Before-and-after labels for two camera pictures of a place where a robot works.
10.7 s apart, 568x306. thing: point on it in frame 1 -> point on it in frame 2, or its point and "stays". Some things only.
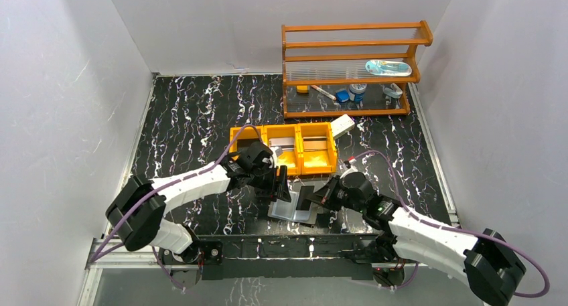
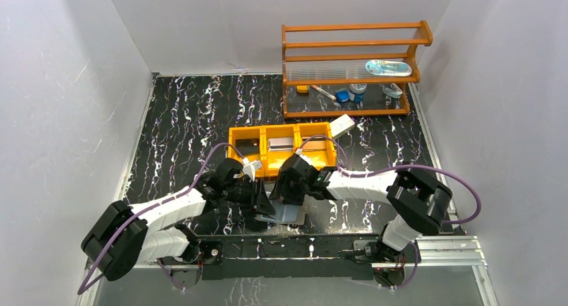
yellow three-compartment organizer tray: x=305 y=148 stays
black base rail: x=301 y=257 stays
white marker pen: x=323 y=92 stays
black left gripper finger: x=282 y=190 -> x=264 y=205
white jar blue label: x=356 y=92 stays
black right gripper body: x=324 y=195 -> x=280 y=193
